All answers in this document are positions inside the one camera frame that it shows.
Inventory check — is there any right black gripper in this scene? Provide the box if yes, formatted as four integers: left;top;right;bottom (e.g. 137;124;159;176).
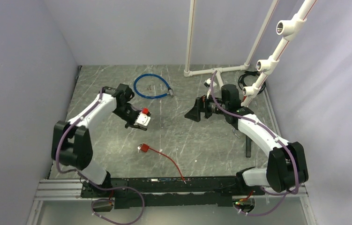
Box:
185;91;228;122

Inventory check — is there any blue cable lock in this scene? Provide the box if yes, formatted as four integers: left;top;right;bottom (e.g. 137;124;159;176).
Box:
133;73;175;100

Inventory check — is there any red cable lock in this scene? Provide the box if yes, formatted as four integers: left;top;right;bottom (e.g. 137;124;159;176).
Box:
137;143;187;184

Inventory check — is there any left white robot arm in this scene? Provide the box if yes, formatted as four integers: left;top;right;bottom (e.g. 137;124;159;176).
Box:
51;84;151;197

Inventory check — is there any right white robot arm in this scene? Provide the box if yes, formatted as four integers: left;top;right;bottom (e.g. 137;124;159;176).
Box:
184;84;309;195

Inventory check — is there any dark grey rod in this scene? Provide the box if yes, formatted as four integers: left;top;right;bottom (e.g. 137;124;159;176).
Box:
245;136;252;158

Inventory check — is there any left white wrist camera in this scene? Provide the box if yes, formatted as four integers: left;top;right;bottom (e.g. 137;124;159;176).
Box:
135;108;151;131

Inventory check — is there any black coiled cable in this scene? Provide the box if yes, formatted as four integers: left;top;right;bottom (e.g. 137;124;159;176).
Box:
237;70;267;94

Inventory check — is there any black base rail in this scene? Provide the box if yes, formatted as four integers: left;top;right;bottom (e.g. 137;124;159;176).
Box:
81;175;264;209

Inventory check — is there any aluminium frame rail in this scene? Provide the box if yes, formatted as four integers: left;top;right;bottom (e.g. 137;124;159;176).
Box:
27;179;317;225

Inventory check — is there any white PVC pipe frame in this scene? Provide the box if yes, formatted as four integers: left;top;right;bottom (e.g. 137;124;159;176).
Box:
184;0;318;108

